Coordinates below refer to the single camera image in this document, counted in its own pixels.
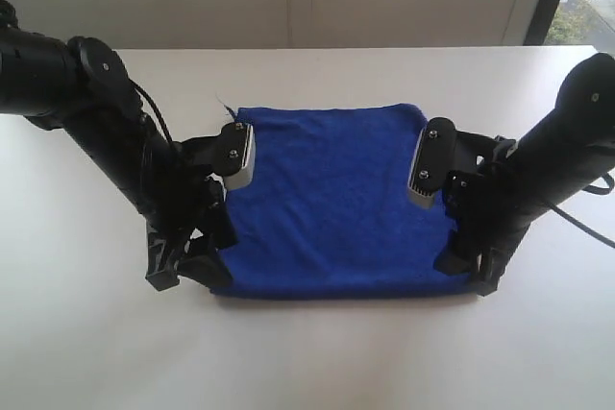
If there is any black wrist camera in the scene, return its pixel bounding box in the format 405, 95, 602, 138
406, 117, 456, 209
211, 122, 256, 191

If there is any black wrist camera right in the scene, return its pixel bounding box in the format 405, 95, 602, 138
406, 117, 456, 209

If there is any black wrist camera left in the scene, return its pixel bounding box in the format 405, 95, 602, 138
211, 122, 256, 191

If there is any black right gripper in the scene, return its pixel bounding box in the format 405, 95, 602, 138
433, 133, 529, 296

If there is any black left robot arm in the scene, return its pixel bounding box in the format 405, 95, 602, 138
1, 2, 247, 291

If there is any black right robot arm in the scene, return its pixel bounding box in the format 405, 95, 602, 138
433, 53, 614, 296

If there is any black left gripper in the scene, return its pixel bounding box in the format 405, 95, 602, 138
138, 133, 235, 291

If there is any blue towel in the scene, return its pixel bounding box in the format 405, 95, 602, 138
221, 103, 470, 301

